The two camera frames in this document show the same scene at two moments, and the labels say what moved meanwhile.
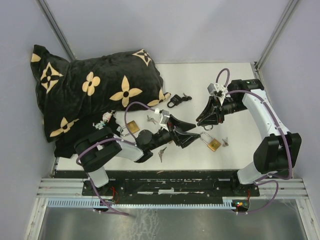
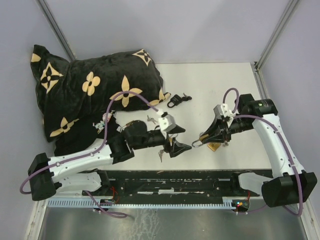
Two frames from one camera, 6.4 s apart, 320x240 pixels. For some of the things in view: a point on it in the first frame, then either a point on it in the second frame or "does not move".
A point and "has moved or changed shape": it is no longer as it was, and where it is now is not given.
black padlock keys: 186,98 does not move
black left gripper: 182,140 -> 176,148
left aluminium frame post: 57,30 does not move
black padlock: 176,100 does not move
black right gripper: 213,114 -> 215,134
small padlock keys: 160,153 does not move
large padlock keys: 151,119 does not move
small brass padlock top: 210,129 has moved or changed shape
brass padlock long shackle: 214,144 does not move
